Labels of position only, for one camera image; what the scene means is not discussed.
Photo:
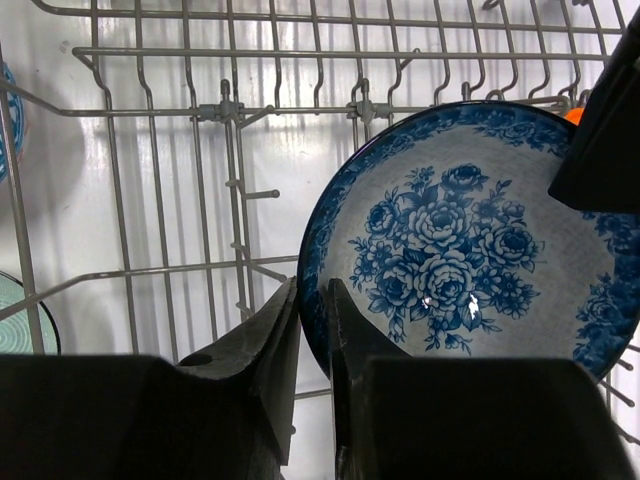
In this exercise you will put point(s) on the orange bowl white inside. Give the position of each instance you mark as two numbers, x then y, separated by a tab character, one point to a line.
574	115

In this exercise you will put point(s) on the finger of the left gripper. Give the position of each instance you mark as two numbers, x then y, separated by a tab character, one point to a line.
601	170

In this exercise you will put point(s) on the blue floral bowl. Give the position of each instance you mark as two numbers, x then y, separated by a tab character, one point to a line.
444	234

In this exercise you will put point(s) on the light teal bowl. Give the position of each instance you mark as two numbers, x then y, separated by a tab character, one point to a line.
15	330

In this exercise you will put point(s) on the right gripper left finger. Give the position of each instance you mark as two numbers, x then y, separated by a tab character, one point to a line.
223	412

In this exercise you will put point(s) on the grey wire dish rack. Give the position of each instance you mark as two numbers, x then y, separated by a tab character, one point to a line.
169	152

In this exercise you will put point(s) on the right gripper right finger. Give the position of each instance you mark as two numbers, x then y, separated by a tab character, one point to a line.
400	417

